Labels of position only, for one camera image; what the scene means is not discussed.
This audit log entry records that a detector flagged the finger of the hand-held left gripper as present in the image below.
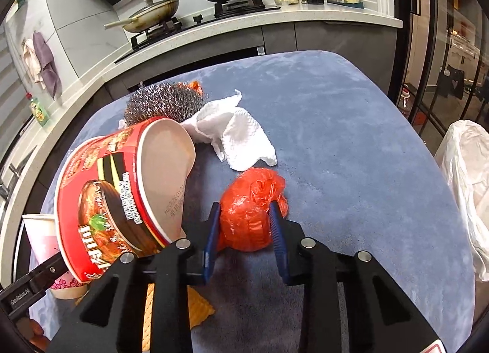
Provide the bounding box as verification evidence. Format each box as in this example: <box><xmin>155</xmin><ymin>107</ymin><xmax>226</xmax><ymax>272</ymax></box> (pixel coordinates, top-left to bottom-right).
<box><xmin>23</xmin><ymin>252</ymin><xmax>73</xmax><ymax>289</ymax></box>

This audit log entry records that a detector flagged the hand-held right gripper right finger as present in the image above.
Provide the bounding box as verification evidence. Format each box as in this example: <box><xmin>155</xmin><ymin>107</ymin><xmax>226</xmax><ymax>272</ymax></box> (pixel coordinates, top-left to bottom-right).
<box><xmin>267</xmin><ymin>200</ymin><xmax>446</xmax><ymax>353</ymax></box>

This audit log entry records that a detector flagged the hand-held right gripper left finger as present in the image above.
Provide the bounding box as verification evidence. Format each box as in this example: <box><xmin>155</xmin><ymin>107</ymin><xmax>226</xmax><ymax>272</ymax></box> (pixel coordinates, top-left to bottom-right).
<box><xmin>48</xmin><ymin>201</ymin><xmax>222</xmax><ymax>353</ymax></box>

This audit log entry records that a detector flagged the red plastic bag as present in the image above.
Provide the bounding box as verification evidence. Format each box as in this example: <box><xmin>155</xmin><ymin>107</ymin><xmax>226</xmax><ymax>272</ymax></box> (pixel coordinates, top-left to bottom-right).
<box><xmin>217</xmin><ymin>167</ymin><xmax>289</xmax><ymax>252</ymax></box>

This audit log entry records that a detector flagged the red instant noodle cup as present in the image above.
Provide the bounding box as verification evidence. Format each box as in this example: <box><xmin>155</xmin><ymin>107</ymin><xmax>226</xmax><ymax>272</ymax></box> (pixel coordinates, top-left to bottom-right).
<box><xmin>53</xmin><ymin>116</ymin><xmax>197</xmax><ymax>284</ymax></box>

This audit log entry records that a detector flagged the white trash bag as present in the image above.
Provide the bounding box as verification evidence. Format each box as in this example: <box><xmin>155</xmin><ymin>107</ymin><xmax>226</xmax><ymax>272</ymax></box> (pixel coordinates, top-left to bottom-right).
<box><xmin>434</xmin><ymin>119</ymin><xmax>489</xmax><ymax>282</ymax></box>

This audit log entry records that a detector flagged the person's left hand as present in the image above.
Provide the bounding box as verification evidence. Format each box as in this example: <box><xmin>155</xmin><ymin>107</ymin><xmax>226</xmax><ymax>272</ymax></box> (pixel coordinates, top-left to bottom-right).
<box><xmin>15</xmin><ymin>317</ymin><xmax>51</xmax><ymax>351</ymax></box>

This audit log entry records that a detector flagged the white paper cup pink print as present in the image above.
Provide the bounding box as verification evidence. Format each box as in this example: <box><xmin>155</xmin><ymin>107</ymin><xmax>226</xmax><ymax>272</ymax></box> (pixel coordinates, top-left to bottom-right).
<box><xmin>22</xmin><ymin>213</ymin><xmax>88</xmax><ymax>300</ymax></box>

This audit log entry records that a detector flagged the orange waffle-pattern cloth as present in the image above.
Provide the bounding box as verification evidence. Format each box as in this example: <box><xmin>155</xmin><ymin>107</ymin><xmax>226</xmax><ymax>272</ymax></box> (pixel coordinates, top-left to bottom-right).
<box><xmin>142</xmin><ymin>284</ymin><xmax>215</xmax><ymax>351</ymax></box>

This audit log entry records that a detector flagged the white paper towel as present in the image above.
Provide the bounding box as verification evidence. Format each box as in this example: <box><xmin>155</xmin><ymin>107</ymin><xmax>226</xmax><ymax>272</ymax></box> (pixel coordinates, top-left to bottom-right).
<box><xmin>179</xmin><ymin>89</ymin><xmax>278</xmax><ymax>171</ymax></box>

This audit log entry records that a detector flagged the steel wool scrubber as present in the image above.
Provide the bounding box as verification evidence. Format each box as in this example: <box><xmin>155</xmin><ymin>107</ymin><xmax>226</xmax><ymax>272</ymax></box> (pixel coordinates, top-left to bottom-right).
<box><xmin>124</xmin><ymin>81</ymin><xmax>209</xmax><ymax>126</ymax></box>

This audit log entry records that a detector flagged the green dish soap bottle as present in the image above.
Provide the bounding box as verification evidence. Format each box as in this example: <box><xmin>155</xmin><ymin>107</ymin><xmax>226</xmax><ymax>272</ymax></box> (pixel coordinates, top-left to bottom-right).
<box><xmin>26</xmin><ymin>93</ymin><xmax>50</xmax><ymax>127</ymax></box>

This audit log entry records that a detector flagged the red-capped plastic bottle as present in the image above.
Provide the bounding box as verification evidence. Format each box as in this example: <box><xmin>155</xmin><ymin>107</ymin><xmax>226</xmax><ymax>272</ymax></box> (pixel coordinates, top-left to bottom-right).
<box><xmin>397</xmin><ymin>84</ymin><xmax>415</xmax><ymax>117</ymax></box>

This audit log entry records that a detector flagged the purple hanging towel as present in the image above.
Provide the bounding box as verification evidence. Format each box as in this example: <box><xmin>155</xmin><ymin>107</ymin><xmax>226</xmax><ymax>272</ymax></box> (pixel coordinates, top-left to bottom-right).
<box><xmin>32</xmin><ymin>31</ymin><xmax>63</xmax><ymax>100</ymax></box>

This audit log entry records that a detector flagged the white hanging towel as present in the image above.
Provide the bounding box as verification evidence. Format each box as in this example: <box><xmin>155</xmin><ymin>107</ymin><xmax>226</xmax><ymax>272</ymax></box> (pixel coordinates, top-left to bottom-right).
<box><xmin>22</xmin><ymin>38</ymin><xmax>46</xmax><ymax>84</ymax></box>

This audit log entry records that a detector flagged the grey kitchen cabinet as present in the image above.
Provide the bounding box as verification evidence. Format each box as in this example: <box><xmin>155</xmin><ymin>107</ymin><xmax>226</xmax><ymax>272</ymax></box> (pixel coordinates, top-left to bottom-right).
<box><xmin>263</xmin><ymin>21</ymin><xmax>398</xmax><ymax>98</ymax></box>

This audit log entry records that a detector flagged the black gas stove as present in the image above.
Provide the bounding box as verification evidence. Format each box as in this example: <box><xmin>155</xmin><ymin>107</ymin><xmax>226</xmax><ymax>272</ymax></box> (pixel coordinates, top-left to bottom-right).
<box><xmin>115</xmin><ymin>0</ymin><xmax>281</xmax><ymax>64</ymax></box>

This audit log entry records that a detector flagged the dark chair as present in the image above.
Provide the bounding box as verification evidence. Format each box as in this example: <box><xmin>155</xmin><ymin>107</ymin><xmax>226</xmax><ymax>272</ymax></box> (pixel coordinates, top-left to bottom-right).
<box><xmin>437</xmin><ymin>65</ymin><xmax>465</xmax><ymax>100</ymax></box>

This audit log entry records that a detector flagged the beige wok with lid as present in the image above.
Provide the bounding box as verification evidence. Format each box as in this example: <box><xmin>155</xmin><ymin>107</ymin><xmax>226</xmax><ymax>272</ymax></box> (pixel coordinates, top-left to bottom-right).
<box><xmin>104</xmin><ymin>0</ymin><xmax>180</xmax><ymax>33</ymax></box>

